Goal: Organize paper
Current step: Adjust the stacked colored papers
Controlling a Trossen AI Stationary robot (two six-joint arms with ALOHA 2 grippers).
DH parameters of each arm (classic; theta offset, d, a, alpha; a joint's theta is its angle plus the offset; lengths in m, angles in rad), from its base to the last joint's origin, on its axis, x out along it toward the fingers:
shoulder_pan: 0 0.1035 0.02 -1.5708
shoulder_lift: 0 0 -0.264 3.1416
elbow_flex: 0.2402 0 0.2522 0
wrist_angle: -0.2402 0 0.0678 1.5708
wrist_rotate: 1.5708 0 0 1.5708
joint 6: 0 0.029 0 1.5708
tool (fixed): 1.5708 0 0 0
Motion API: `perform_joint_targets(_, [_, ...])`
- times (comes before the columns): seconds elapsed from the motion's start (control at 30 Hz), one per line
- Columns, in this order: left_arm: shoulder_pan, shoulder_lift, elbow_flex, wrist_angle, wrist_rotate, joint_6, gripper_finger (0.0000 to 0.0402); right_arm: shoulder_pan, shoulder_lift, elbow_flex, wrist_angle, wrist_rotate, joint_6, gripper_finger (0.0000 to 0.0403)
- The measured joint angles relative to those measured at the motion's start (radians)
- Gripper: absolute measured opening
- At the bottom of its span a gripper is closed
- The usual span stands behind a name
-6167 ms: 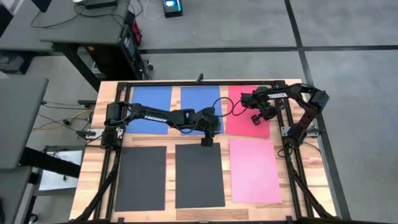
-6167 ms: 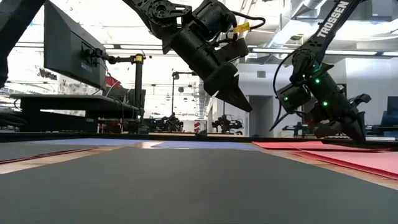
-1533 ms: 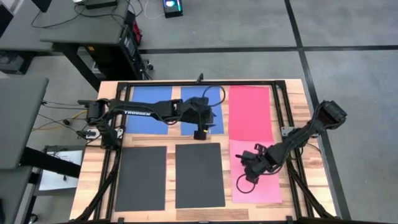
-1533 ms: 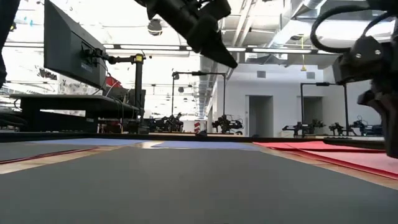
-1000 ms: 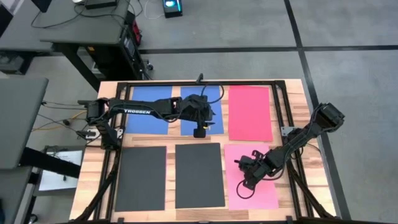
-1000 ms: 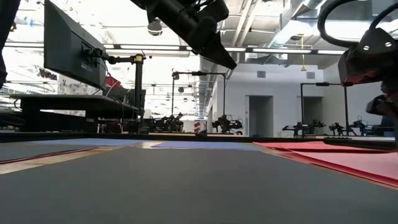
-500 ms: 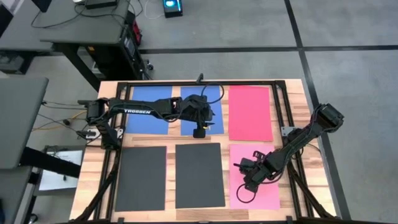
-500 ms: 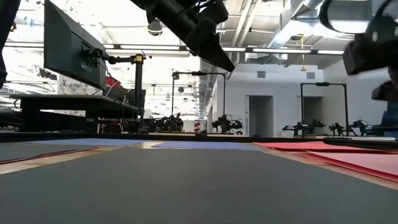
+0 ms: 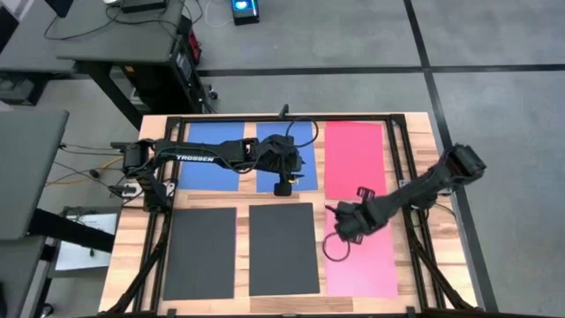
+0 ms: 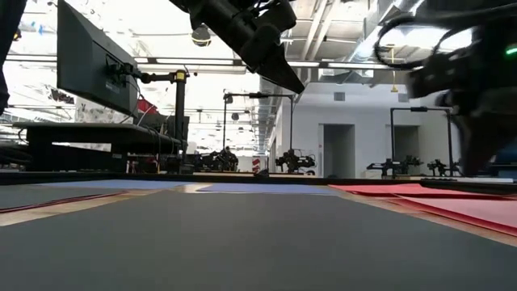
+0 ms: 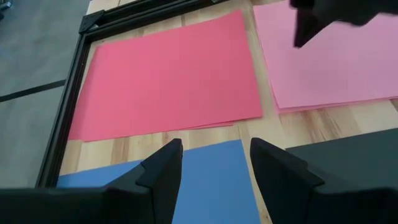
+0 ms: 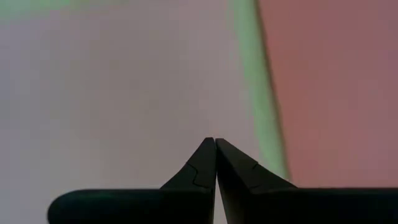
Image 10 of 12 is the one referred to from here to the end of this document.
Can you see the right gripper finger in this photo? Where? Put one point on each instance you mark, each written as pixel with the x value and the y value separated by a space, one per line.
pixel 488 145

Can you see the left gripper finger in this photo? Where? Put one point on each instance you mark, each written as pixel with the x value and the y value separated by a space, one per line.
pixel 282 72

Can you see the red paper sheet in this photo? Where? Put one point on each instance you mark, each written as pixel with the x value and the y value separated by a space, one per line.
pixel 81 199
pixel 404 189

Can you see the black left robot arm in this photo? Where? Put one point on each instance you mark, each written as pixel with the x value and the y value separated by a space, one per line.
pixel 8 48

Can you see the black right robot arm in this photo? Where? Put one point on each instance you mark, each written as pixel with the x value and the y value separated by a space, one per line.
pixel 484 12

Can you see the long ceiling light bar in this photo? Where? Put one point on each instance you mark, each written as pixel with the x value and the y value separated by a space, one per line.
pixel 194 61

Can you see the dark doorway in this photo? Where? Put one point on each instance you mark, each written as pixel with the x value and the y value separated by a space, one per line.
pixel 339 153

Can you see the black pole with yellow label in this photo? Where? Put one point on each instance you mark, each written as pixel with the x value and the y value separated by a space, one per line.
pixel 180 121

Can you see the red box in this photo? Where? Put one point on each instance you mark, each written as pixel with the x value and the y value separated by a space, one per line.
pixel 146 107

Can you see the black camera stand frame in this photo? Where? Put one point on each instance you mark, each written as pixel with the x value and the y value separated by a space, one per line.
pixel 258 95
pixel 420 109

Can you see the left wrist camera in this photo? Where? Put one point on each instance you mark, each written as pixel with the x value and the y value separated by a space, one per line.
pixel 278 16

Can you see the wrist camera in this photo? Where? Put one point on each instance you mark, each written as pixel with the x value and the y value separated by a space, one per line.
pixel 278 16
pixel 432 78

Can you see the wall air vent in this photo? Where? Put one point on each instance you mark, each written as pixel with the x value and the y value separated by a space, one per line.
pixel 339 97
pixel 403 98

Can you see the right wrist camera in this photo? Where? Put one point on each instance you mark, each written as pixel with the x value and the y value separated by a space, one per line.
pixel 432 78

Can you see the red white striped post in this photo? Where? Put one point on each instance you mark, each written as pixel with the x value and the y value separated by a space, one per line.
pixel 257 165

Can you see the desk with black frame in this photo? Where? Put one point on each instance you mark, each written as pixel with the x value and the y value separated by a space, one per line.
pixel 101 131

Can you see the black aluminium table frame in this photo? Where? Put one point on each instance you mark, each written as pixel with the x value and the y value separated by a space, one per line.
pixel 81 177

